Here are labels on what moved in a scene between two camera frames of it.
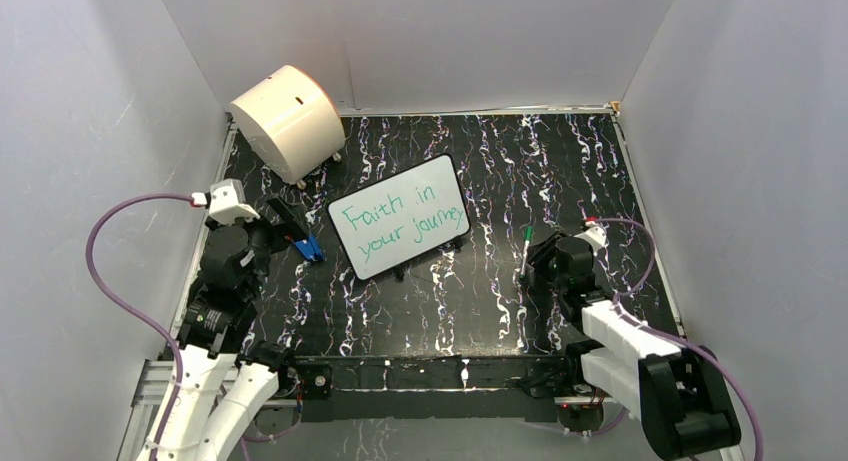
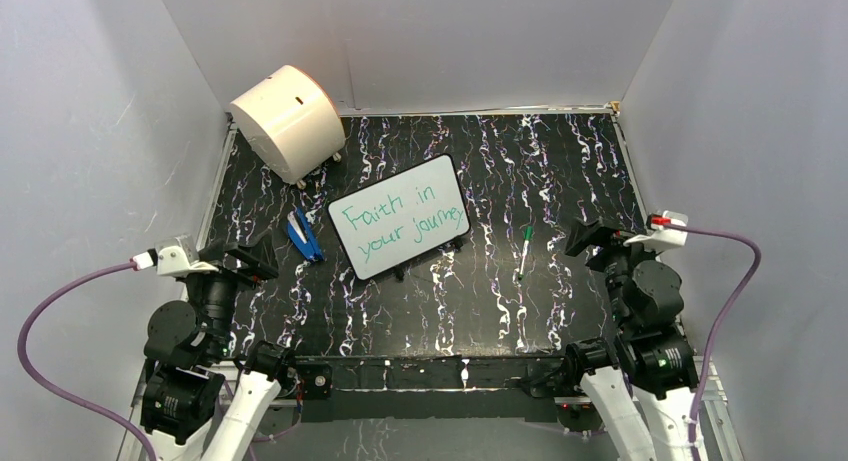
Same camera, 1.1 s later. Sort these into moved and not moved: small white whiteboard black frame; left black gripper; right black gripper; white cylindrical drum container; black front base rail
Moved: left black gripper; right black gripper
Not moved: black front base rail; white cylindrical drum container; small white whiteboard black frame
